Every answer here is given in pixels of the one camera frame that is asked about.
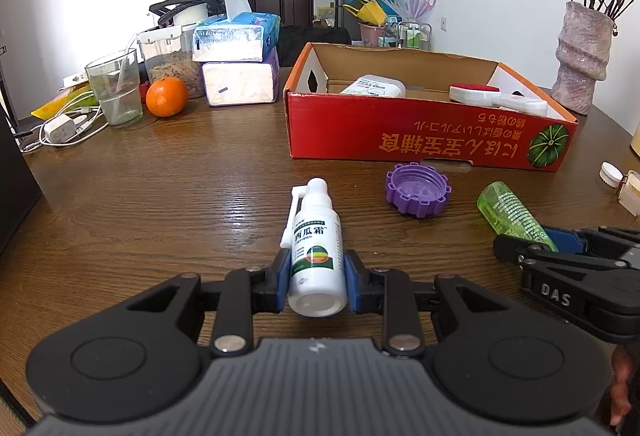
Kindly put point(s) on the pink bin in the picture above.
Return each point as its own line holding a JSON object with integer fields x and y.
{"x": 371, "y": 34}

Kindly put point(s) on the clear food container white lid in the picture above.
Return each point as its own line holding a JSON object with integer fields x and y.
{"x": 170, "y": 63}

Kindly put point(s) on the blue tissue box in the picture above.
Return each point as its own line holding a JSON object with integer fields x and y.
{"x": 260, "y": 23}

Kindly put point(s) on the white trolley rack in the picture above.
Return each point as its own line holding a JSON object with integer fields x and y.
{"x": 410, "y": 35}

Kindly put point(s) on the person's right hand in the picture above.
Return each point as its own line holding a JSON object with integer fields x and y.
{"x": 622, "y": 386}

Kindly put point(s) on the pink textured vase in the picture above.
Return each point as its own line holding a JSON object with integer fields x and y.
{"x": 582, "y": 55}

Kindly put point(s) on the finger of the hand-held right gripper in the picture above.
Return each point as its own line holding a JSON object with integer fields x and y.
{"x": 512, "y": 248}
{"x": 570, "y": 238}

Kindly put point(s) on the orange fruit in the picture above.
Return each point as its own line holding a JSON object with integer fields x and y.
{"x": 167, "y": 97}

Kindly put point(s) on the clear glass cup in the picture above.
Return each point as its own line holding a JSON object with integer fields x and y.
{"x": 115, "y": 90}

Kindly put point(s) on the white lotion bottle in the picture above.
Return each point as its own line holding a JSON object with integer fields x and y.
{"x": 375, "y": 86}

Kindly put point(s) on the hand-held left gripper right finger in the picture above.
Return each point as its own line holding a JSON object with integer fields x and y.
{"x": 350, "y": 281}

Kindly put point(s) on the silver tissue pack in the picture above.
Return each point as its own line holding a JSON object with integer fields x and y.
{"x": 227, "y": 43}

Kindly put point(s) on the green transparent bottle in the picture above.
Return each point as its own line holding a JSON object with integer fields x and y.
{"x": 505, "y": 211}

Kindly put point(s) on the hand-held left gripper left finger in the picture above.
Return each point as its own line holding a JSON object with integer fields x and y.
{"x": 282, "y": 278}

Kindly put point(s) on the white charger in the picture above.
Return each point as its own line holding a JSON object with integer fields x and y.
{"x": 60, "y": 129}

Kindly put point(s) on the red and white lint brush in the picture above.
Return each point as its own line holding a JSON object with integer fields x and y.
{"x": 475, "y": 93}

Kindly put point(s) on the white spray bottle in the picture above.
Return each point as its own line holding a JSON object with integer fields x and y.
{"x": 315, "y": 246}

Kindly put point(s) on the small white cap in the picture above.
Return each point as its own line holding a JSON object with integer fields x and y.
{"x": 611, "y": 173}

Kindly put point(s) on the purple bottle cap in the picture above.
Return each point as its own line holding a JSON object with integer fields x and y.
{"x": 417, "y": 188}

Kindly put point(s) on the purple wrapped tissue pack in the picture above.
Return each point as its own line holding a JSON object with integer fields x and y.
{"x": 240, "y": 83}

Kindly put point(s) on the red cardboard box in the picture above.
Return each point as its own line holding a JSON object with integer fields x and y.
{"x": 400, "y": 135}

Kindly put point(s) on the yellow green packet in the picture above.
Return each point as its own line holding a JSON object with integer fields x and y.
{"x": 57, "y": 104}

